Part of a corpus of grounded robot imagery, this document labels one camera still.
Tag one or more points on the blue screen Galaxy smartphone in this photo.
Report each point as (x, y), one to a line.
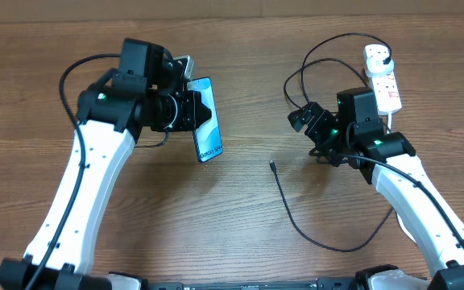
(207, 136)

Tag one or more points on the white power strip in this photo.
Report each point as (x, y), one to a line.
(385, 88)

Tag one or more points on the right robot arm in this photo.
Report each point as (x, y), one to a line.
(355, 135)

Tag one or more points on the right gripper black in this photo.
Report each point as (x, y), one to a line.
(322, 119)

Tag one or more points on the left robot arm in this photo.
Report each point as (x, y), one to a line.
(149, 88)

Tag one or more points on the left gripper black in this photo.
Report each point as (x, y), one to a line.
(195, 113)

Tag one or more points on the white charger plug adapter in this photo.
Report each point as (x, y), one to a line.
(375, 66)

